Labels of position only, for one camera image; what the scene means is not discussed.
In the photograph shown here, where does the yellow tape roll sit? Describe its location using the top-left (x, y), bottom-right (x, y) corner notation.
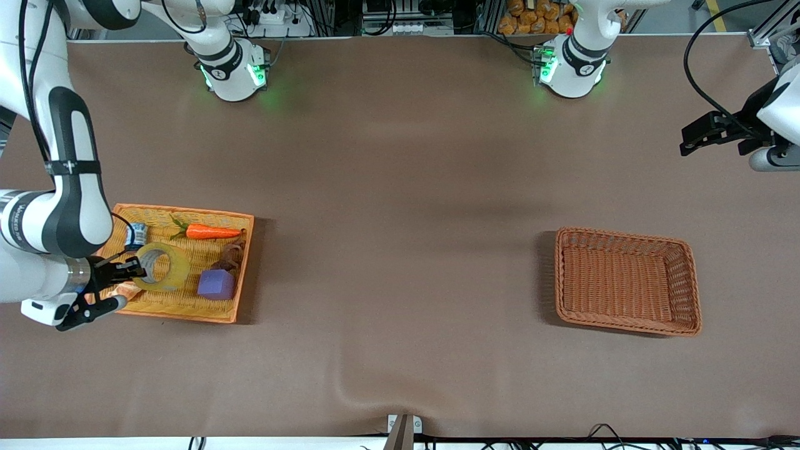
top-left (132, 242), bottom-right (191, 293)

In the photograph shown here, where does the orange wicker tray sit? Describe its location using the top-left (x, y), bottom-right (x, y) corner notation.
top-left (94, 203), bottom-right (255, 324)

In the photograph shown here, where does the purple cube block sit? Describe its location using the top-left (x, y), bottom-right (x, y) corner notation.
top-left (197, 269), bottom-right (236, 301)

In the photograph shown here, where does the orange toy carrot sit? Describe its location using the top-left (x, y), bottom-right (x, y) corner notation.
top-left (169, 216), bottom-right (245, 242)

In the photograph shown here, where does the brown toy animal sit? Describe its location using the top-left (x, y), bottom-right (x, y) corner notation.
top-left (216, 240), bottom-right (247, 273)

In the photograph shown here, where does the brown wicker basket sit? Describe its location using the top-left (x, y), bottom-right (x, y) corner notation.
top-left (554, 227), bottom-right (703, 338)

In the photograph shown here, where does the bag of orange buns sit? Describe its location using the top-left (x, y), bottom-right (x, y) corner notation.
top-left (498, 0), bottom-right (579, 36)

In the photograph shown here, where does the white power strip with plugs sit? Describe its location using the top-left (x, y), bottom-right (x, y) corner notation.
top-left (244, 0), bottom-right (314, 38)

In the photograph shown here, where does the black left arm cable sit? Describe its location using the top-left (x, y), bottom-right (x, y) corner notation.
top-left (682, 0), bottom-right (789, 136)

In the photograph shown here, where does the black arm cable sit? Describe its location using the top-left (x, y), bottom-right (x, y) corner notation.
top-left (682, 0), bottom-right (789, 136)
top-left (17, 0), bottom-right (208, 164)

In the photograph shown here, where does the aluminium frame profile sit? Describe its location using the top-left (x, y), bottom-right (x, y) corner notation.
top-left (747, 0), bottom-right (800, 49)

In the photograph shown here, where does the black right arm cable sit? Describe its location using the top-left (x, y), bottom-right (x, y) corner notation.
top-left (17, 0), bottom-right (208, 164)

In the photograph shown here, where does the metal table bracket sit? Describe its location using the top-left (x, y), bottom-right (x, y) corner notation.
top-left (382, 414), bottom-right (423, 450)

